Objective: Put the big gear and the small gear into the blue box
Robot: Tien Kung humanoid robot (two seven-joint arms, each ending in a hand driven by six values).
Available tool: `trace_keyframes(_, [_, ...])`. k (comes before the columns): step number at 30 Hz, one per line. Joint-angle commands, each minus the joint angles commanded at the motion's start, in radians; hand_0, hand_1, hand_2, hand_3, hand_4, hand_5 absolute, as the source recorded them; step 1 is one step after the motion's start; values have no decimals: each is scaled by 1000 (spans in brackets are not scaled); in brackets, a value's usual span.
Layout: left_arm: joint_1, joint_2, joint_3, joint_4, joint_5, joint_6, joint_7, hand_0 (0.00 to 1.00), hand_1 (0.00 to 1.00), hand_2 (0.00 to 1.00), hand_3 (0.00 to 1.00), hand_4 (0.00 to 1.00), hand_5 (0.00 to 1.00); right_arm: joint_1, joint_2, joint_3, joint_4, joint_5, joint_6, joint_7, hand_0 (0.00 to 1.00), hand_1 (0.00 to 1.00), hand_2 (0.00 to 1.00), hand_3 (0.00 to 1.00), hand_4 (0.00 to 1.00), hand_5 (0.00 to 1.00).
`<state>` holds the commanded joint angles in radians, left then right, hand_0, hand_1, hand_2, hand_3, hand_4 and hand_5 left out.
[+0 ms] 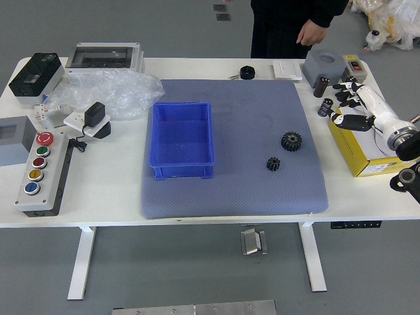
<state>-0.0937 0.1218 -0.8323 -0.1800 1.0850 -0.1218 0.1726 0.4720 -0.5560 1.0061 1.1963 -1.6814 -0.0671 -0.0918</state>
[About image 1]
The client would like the grey metal plate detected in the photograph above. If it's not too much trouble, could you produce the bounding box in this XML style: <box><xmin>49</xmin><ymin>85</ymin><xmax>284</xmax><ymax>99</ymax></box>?
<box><xmin>111</xmin><ymin>299</ymin><xmax>277</xmax><ymax>315</ymax></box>

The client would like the brown cylindrical capacitor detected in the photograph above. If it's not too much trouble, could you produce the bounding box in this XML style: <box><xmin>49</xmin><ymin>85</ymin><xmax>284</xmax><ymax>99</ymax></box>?
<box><xmin>313</xmin><ymin>75</ymin><xmax>331</xmax><ymax>98</ymax></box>

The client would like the white wall switch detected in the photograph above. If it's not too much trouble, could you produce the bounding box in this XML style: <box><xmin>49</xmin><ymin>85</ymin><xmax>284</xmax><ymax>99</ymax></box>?
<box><xmin>272</xmin><ymin>60</ymin><xmax>304</xmax><ymax>81</ymax></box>

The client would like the yellow and white carton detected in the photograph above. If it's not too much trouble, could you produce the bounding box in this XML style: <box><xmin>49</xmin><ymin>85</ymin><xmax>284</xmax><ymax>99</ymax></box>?
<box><xmin>327</xmin><ymin>108</ymin><xmax>411</xmax><ymax>178</ymax></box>

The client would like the person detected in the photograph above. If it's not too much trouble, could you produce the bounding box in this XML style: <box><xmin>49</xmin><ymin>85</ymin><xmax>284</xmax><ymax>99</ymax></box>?
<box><xmin>250</xmin><ymin>0</ymin><xmax>350</xmax><ymax>59</ymax></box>

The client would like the white plastic bottle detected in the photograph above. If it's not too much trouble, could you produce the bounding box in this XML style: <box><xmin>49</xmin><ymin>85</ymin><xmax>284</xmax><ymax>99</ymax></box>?
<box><xmin>366</xmin><ymin>30</ymin><xmax>388</xmax><ymax>52</ymax></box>

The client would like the blue plastic box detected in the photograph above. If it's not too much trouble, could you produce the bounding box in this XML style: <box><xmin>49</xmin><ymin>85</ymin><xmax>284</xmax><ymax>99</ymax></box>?
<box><xmin>148</xmin><ymin>102</ymin><xmax>217</xmax><ymax>181</ymax></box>

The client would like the grey distribution box clear cover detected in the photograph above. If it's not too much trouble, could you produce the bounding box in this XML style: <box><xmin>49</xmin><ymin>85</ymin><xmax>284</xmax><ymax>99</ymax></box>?
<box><xmin>65</xmin><ymin>41</ymin><xmax>146</xmax><ymax>73</ymax></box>

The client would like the grey red-black switch box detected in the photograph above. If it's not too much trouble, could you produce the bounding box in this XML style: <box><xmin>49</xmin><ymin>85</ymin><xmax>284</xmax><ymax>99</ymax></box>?
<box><xmin>341</xmin><ymin>54</ymin><xmax>368</xmax><ymax>83</ymax></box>

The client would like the big black gear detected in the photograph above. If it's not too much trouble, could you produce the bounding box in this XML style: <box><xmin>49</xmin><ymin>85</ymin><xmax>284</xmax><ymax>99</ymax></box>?
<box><xmin>281</xmin><ymin>131</ymin><xmax>303</xmax><ymax>153</ymax></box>

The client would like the white table leg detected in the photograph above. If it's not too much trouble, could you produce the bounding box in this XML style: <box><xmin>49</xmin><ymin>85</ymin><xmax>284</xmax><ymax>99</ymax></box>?
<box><xmin>297</xmin><ymin>222</ymin><xmax>328</xmax><ymax>293</ymax></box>
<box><xmin>67</xmin><ymin>226</ymin><xmax>96</xmax><ymax>301</ymax></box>

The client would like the blue-grey foam mat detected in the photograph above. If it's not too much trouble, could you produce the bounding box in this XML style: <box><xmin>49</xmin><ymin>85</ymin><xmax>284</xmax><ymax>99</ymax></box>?
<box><xmin>140</xmin><ymin>79</ymin><xmax>329</xmax><ymax>220</ymax></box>

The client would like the clear plastic bag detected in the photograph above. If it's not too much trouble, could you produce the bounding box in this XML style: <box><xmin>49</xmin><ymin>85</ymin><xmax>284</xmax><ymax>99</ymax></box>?
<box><xmin>42</xmin><ymin>68</ymin><xmax>165</xmax><ymax>121</ymax></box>

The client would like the grey five-button control box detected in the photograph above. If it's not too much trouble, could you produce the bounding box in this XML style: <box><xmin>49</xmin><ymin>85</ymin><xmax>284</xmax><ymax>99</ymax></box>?
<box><xmin>14</xmin><ymin>131</ymin><xmax>74</xmax><ymax>217</ymax></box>

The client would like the metal bracket on floor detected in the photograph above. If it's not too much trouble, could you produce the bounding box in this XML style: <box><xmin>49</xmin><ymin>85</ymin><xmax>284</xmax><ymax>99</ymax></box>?
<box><xmin>240</xmin><ymin>228</ymin><xmax>269</xmax><ymax>256</ymax></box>

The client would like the person's left hand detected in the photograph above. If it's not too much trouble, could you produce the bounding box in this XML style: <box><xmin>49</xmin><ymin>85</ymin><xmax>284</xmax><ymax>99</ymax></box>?
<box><xmin>296</xmin><ymin>18</ymin><xmax>329</xmax><ymax>47</ymax></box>

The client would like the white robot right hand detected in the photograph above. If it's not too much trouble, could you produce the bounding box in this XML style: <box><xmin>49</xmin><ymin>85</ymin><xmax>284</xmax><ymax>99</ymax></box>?
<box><xmin>329</xmin><ymin>75</ymin><xmax>415</xmax><ymax>140</ymax></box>

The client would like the grey block with round hole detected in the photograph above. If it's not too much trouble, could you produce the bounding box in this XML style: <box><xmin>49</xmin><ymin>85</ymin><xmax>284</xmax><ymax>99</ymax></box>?
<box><xmin>302</xmin><ymin>49</ymin><xmax>347</xmax><ymax>89</ymax></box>

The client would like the black table control panel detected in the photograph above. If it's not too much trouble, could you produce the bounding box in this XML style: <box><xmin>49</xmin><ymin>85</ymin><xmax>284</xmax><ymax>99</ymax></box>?
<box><xmin>330</xmin><ymin>221</ymin><xmax>383</xmax><ymax>230</ymax></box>

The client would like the small white terminal connector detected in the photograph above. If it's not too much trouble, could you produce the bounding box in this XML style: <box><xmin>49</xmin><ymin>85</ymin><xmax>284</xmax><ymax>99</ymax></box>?
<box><xmin>33</xmin><ymin>102</ymin><xmax>72</xmax><ymax>121</ymax></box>

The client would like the heap of white plastic bags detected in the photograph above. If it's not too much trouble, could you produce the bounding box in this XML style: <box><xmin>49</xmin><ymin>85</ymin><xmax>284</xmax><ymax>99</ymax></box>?
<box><xmin>347</xmin><ymin>0</ymin><xmax>420</xmax><ymax>51</ymax></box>

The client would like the black adapter cord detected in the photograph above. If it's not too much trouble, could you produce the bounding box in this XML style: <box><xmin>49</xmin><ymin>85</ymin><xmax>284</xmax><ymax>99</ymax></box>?
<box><xmin>67</xmin><ymin>123</ymin><xmax>89</xmax><ymax>154</ymax></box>

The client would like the black enclosure with white base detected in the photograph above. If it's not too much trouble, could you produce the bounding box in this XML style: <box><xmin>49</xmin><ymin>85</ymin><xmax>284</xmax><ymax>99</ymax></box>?
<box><xmin>8</xmin><ymin>52</ymin><xmax>66</xmax><ymax>106</ymax></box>

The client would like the grey box with window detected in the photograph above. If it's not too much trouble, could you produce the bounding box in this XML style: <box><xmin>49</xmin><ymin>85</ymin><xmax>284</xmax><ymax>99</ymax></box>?
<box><xmin>0</xmin><ymin>115</ymin><xmax>39</xmax><ymax>167</ymax></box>

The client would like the black power adapter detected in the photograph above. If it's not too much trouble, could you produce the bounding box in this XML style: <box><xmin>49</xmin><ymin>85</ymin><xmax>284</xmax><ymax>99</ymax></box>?
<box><xmin>84</xmin><ymin>101</ymin><xmax>106</xmax><ymax>127</ymax></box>

